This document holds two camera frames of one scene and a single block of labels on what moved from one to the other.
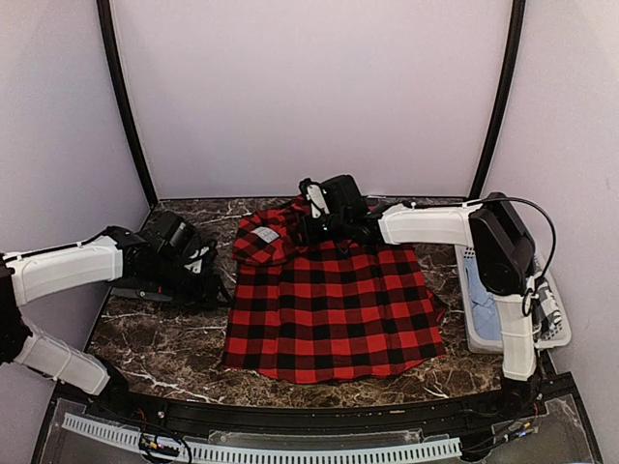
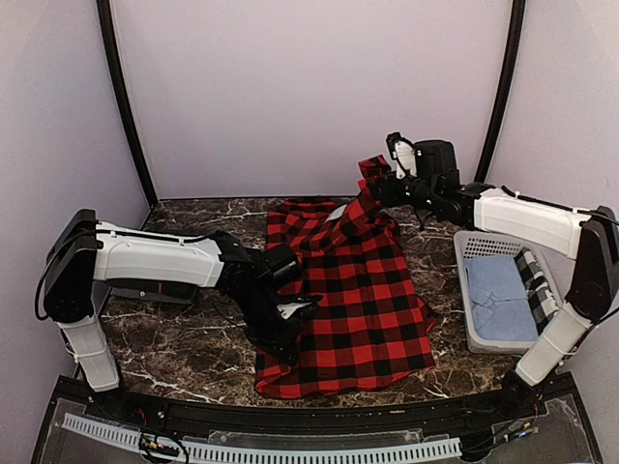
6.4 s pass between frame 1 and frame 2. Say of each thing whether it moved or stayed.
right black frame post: stayed
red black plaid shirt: moved
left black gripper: moved
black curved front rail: stayed
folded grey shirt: stayed
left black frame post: stayed
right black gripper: moved
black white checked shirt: stayed
